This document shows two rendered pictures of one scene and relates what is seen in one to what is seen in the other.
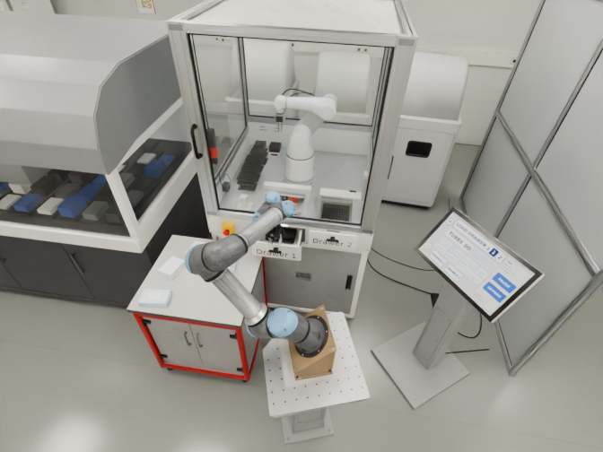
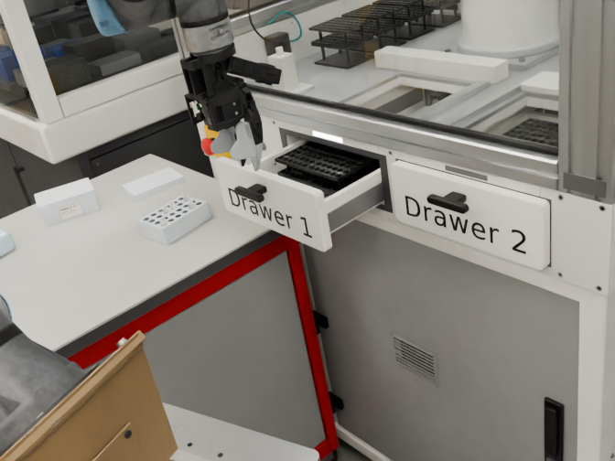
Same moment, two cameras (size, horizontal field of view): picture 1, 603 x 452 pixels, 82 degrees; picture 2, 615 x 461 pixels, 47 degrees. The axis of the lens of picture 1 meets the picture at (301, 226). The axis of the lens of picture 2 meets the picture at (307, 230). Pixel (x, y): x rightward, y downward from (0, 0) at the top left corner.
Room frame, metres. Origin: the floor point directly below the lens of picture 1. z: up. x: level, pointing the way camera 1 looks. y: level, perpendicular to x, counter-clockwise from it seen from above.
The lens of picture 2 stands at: (0.65, -0.73, 1.42)
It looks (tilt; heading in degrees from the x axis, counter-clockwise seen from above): 29 degrees down; 47
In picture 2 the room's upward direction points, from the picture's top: 11 degrees counter-clockwise
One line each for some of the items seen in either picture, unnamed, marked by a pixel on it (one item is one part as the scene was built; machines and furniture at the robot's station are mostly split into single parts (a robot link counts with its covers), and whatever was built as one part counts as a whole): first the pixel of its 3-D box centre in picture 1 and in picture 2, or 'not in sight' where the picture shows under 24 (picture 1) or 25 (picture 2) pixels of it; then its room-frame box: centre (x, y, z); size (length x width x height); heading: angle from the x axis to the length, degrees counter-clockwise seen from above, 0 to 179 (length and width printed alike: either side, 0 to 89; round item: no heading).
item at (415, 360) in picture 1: (439, 323); not in sight; (1.19, -0.86, 0.51); 0.50 x 0.45 x 1.02; 119
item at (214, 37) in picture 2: not in sight; (210, 36); (1.35, 0.14, 1.18); 0.08 x 0.08 x 0.05
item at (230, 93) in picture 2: (274, 227); (217, 87); (1.34, 0.15, 1.10); 0.09 x 0.08 x 0.12; 173
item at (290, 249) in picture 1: (276, 250); (269, 201); (1.40, 0.14, 0.87); 0.29 x 0.02 x 0.11; 83
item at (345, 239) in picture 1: (332, 239); (464, 211); (1.50, -0.19, 0.87); 0.29 x 0.02 x 0.11; 83
